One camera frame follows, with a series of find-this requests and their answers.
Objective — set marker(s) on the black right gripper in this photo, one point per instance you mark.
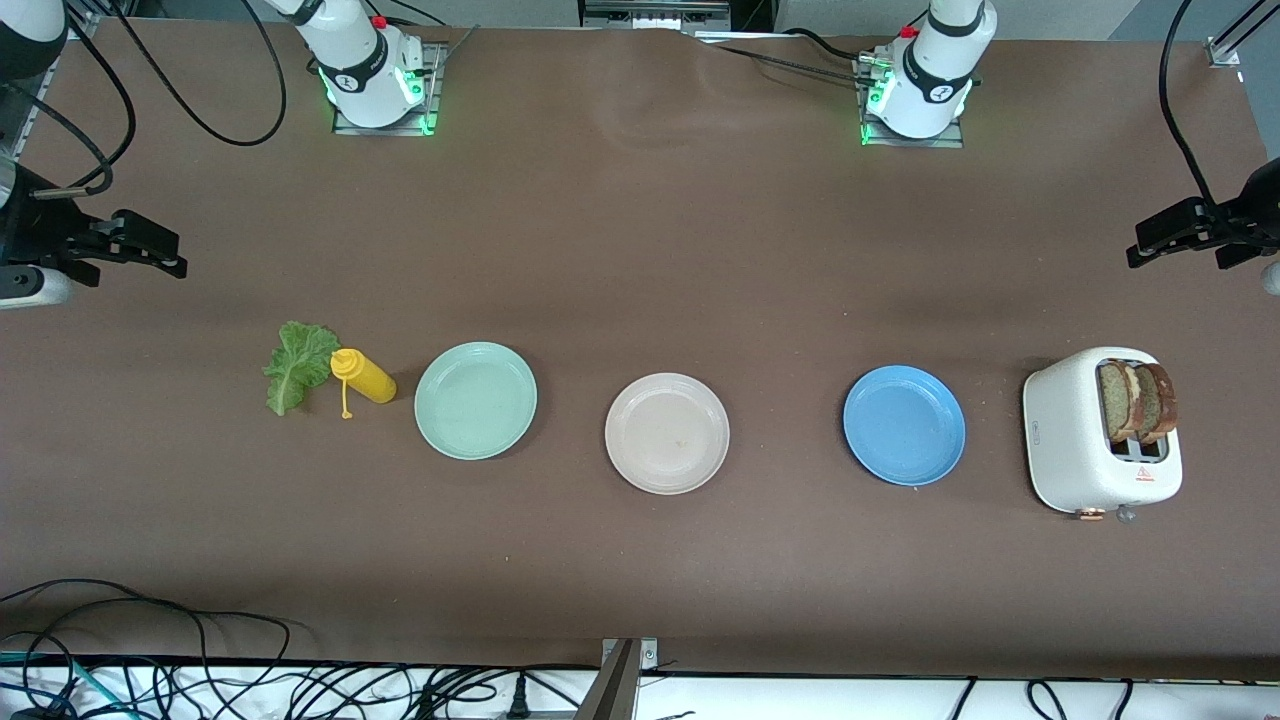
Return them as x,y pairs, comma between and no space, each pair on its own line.
38,228

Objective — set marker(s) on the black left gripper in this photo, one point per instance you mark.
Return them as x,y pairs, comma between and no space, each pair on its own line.
1256,222

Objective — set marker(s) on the light bread slice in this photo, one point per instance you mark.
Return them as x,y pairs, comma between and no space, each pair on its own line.
1115,400

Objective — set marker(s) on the green lettuce leaf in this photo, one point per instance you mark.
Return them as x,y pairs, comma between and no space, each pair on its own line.
295,365

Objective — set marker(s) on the yellow squeeze bottle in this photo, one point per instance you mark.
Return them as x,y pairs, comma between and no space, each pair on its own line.
368,378

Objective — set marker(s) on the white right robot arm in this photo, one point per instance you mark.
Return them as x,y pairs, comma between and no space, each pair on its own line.
360,70

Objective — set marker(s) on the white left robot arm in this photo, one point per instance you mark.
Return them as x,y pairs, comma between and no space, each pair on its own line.
935,80

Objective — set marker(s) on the blue plate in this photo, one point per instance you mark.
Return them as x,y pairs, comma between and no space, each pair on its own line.
904,425

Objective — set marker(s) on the mint green plate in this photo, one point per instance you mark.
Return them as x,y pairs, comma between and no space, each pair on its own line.
475,400

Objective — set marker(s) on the beige plate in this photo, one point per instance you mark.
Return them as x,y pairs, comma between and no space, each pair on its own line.
667,433

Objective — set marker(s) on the dark crust bread slice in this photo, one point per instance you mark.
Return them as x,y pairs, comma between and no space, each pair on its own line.
1160,400

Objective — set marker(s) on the aluminium profile bar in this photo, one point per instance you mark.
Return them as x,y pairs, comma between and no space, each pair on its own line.
1222,50

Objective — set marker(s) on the white toaster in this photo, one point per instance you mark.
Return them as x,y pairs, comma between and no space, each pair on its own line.
1065,430

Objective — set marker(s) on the black power plug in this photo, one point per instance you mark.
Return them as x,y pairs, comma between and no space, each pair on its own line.
519,700

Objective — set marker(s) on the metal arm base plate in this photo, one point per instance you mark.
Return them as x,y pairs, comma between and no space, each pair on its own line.
955,142
432,100

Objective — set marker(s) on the metal frame block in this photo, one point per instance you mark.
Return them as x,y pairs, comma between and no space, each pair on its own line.
655,12

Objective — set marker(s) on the grey metal post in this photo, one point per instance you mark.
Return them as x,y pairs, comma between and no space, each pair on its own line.
612,690

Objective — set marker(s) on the small metal bracket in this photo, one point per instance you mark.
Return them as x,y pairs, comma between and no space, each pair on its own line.
648,655

